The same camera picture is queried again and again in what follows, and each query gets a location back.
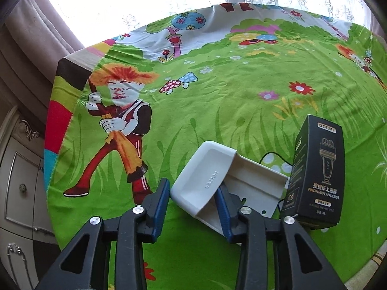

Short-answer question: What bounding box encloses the cream dresser with drawers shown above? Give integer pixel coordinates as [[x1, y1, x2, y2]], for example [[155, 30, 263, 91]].
[[0, 106, 61, 278]]

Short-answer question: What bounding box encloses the white plastic holder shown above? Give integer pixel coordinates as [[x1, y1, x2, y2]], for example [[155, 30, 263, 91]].
[[170, 140, 289, 247]]

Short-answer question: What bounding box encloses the plain pink curtain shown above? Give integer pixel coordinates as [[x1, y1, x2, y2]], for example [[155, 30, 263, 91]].
[[0, 0, 85, 118]]

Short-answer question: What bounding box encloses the green cartoon printed cloth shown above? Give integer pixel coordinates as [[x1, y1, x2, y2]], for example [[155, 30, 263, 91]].
[[45, 3, 387, 290]]

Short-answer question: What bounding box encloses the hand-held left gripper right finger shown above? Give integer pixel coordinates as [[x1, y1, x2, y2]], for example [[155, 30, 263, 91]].
[[213, 186, 347, 290]]

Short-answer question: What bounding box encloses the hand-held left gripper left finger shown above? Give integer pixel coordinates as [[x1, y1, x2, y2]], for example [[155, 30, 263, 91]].
[[35, 178, 171, 290]]

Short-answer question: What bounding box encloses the black tall box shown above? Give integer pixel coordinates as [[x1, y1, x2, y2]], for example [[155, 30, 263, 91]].
[[280, 114, 346, 229]]

